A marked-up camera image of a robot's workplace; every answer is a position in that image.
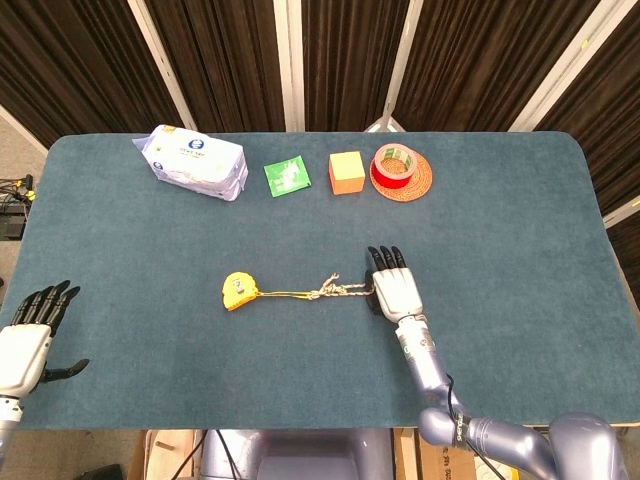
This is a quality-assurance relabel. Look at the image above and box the grey-purple robot torso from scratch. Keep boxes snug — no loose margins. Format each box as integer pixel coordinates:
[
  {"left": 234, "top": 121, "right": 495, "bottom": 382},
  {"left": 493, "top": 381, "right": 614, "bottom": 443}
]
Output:
[{"left": 199, "top": 428, "right": 394, "bottom": 480}]

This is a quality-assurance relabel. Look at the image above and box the cardboard box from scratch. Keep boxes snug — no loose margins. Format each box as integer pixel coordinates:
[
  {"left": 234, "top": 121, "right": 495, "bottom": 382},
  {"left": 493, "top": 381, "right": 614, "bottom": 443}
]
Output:
[{"left": 417, "top": 434, "right": 476, "bottom": 480}]

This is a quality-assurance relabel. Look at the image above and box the blue felt table mat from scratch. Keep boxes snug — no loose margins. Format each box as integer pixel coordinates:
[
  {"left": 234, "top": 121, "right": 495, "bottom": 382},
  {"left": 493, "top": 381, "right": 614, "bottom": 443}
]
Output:
[{"left": 0, "top": 131, "right": 640, "bottom": 431}]

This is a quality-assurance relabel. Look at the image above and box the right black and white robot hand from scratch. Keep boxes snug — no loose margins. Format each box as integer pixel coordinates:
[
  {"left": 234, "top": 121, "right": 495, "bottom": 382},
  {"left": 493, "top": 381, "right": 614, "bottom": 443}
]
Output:
[{"left": 364, "top": 244, "right": 426, "bottom": 322}]

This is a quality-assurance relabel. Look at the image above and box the white tissue pack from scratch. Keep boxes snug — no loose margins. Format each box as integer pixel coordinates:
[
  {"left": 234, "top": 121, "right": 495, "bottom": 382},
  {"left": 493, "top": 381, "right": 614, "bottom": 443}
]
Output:
[{"left": 131, "top": 124, "right": 250, "bottom": 203}]

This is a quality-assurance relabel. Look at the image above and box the green sachet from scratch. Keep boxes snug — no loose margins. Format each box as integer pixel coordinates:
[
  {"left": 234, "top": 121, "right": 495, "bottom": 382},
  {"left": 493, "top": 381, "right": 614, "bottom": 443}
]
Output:
[{"left": 263, "top": 154, "right": 312, "bottom": 199}]

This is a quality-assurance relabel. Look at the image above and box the black cables and equipment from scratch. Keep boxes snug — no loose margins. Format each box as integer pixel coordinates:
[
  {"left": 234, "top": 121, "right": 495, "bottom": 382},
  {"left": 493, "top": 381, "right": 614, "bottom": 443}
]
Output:
[{"left": 0, "top": 173, "right": 37, "bottom": 241}]

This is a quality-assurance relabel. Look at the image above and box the woven straw coaster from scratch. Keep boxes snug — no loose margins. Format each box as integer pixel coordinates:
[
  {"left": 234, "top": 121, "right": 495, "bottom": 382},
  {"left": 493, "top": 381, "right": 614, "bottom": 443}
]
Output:
[{"left": 369, "top": 152, "right": 433, "bottom": 204}]

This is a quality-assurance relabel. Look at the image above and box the white stand base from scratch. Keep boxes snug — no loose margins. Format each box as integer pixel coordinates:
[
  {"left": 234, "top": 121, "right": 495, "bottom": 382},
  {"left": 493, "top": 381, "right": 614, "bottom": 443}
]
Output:
[{"left": 363, "top": 114, "right": 406, "bottom": 134}]

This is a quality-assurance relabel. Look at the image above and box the braided rope with yellow string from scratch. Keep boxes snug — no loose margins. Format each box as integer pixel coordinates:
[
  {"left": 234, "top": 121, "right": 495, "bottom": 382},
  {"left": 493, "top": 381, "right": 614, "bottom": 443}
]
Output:
[{"left": 257, "top": 272, "right": 376, "bottom": 303}]

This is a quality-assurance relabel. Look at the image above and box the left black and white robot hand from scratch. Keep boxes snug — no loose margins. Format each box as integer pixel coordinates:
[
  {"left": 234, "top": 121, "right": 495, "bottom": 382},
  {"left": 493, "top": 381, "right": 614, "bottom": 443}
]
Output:
[{"left": 0, "top": 279, "right": 91, "bottom": 401}]

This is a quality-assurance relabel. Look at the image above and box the dark brown curtain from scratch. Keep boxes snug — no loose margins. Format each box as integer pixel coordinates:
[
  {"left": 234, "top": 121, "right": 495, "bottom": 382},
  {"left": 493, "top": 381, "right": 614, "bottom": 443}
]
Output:
[{"left": 0, "top": 0, "right": 640, "bottom": 271}]

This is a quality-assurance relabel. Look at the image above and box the white frame post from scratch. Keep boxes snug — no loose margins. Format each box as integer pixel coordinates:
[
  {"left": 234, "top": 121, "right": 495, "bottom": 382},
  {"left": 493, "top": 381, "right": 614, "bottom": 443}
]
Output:
[
  {"left": 273, "top": 0, "right": 306, "bottom": 133},
  {"left": 508, "top": 0, "right": 632, "bottom": 133},
  {"left": 383, "top": 0, "right": 425, "bottom": 119},
  {"left": 127, "top": 0, "right": 197, "bottom": 132}
]

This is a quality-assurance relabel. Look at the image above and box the orange and yellow cube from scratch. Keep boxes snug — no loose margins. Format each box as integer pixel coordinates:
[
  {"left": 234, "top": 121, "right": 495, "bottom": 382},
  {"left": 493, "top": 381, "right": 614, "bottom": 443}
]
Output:
[{"left": 328, "top": 150, "right": 366, "bottom": 196}]

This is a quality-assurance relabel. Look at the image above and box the wooden plank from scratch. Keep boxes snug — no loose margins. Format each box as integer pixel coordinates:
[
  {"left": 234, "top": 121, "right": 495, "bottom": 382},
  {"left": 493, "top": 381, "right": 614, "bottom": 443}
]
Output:
[{"left": 393, "top": 428, "right": 420, "bottom": 480}]

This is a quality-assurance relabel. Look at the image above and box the light wooden board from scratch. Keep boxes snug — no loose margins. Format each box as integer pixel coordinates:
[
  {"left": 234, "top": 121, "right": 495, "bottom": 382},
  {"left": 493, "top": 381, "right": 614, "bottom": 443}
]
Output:
[{"left": 127, "top": 429, "right": 204, "bottom": 480}]

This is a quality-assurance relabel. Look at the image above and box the red tape roll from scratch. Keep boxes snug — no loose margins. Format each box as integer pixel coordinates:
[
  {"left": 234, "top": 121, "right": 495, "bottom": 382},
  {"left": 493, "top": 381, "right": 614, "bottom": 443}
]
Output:
[{"left": 373, "top": 142, "right": 418, "bottom": 190}]

